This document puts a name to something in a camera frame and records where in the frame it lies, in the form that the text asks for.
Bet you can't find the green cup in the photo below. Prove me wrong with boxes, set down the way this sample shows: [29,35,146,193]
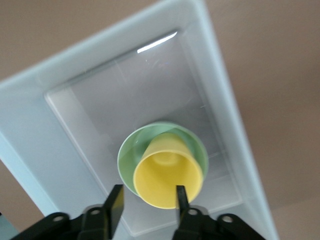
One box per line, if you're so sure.
[116,121,210,199]

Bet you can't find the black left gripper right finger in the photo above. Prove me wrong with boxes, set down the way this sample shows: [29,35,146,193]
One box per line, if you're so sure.
[172,185,218,240]

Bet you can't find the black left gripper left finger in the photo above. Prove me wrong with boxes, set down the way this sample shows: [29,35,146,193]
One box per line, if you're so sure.
[77,184,125,240]

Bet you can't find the yellow cup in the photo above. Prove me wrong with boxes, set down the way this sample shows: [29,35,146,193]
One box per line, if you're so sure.
[132,132,204,211]

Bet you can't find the translucent white plastic bin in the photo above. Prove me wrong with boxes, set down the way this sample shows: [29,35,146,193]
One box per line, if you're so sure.
[0,0,280,240]

